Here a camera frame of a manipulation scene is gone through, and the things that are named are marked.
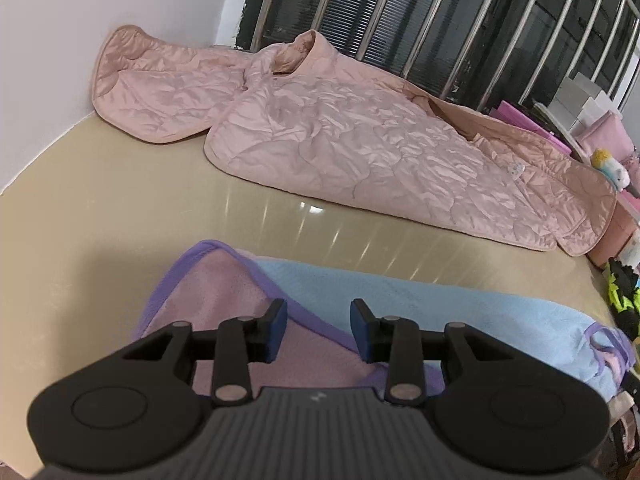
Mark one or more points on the dark window with blinds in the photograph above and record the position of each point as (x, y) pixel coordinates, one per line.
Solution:
(405, 5)

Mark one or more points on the pink zip pouch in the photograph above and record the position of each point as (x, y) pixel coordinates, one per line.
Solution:
(607, 135)

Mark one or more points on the stack of white boxes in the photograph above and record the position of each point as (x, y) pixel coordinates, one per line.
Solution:
(580, 100)

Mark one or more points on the pink quilted jacket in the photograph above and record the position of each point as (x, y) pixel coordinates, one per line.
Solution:
(350, 145)

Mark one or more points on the pink flat box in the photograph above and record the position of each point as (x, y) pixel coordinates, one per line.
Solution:
(520, 120)

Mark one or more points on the steel window guard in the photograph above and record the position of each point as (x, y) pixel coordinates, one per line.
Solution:
(430, 15)

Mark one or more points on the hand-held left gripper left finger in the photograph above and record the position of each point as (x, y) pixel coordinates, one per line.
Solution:
(275, 332)

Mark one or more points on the white and blue plush toy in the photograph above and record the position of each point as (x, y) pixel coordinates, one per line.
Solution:
(610, 170)

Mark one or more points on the pink and blue mesh garment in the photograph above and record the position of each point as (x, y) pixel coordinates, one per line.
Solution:
(450, 310)

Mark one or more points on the pink storage box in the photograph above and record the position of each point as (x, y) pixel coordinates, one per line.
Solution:
(620, 230)

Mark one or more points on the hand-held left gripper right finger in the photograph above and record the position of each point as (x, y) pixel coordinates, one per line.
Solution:
(357, 330)

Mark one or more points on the black and neon yellow gloves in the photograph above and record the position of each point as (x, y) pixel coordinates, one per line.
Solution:
(620, 300)

